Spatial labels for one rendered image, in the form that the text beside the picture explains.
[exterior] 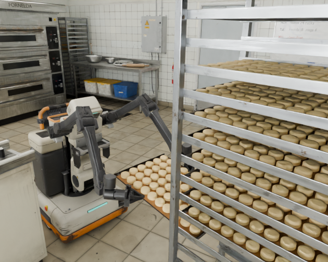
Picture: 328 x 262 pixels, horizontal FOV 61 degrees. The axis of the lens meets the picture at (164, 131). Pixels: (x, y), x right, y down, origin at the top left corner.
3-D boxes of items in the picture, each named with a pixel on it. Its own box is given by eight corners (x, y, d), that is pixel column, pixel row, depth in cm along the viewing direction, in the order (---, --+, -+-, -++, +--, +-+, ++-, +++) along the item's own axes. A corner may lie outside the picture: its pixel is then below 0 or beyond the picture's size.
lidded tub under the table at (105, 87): (96, 93, 621) (95, 81, 612) (110, 90, 660) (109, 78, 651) (109, 95, 604) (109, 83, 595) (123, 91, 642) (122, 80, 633)
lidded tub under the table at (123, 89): (112, 96, 600) (111, 84, 591) (125, 92, 639) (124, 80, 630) (126, 98, 583) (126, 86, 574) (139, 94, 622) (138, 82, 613)
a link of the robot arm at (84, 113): (93, 102, 159) (76, 102, 153) (98, 125, 157) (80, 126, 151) (67, 123, 193) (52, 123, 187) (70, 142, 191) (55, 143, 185)
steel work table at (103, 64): (73, 101, 647) (69, 57, 613) (95, 95, 706) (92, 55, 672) (141, 114, 560) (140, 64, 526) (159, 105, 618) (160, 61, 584)
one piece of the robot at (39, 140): (36, 198, 251) (21, 109, 221) (89, 177, 287) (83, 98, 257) (52, 215, 229) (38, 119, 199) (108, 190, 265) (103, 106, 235)
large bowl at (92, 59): (81, 62, 619) (80, 55, 614) (93, 61, 650) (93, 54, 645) (94, 63, 601) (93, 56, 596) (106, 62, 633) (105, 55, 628)
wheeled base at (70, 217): (30, 208, 258) (26, 185, 249) (90, 184, 300) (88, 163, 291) (64, 248, 213) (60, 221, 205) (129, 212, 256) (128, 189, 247)
